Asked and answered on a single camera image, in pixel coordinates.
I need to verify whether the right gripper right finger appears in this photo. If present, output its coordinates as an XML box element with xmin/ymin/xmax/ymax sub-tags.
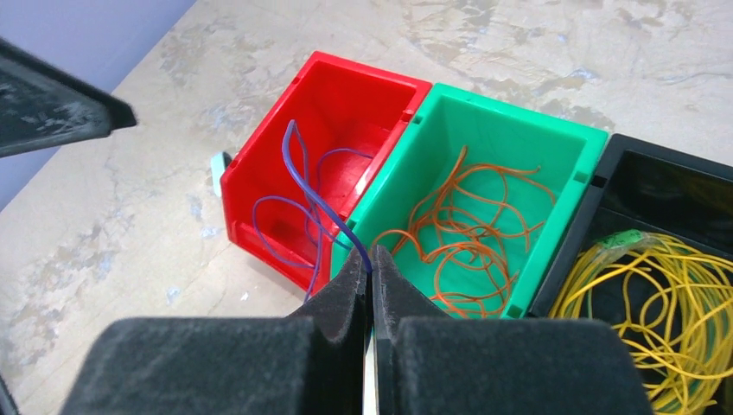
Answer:
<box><xmin>371</xmin><ymin>246</ymin><xmax>652</xmax><ymax>414</ymax></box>

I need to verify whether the red plastic bin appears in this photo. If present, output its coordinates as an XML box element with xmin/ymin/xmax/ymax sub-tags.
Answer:
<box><xmin>220</xmin><ymin>51</ymin><xmax>431</xmax><ymax>294</ymax></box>

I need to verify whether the purple thin cable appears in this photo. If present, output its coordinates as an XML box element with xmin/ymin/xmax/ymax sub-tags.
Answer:
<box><xmin>252</xmin><ymin>119</ymin><xmax>374</xmax><ymax>303</ymax></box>

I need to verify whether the black plastic bin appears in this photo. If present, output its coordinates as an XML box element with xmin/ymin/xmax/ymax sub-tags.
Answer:
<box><xmin>526</xmin><ymin>133</ymin><xmax>733</xmax><ymax>415</ymax></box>

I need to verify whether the yellow cable coil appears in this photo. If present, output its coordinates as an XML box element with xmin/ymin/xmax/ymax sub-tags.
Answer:
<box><xmin>547</xmin><ymin>230</ymin><xmax>733</xmax><ymax>415</ymax></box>

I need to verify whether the green plastic bin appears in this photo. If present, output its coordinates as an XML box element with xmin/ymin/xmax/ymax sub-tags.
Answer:
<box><xmin>347</xmin><ymin>84</ymin><xmax>608</xmax><ymax>318</ymax></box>

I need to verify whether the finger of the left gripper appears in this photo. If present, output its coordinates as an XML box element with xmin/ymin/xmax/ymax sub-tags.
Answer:
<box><xmin>1</xmin><ymin>39</ymin><xmax>137</xmax><ymax>157</ymax></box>

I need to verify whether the orange cable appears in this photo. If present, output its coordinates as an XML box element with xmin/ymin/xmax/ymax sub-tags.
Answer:
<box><xmin>369</xmin><ymin>145</ymin><xmax>558</xmax><ymax>319</ymax></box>

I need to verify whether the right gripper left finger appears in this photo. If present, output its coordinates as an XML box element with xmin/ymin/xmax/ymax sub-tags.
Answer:
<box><xmin>62</xmin><ymin>252</ymin><xmax>368</xmax><ymax>414</ymax></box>

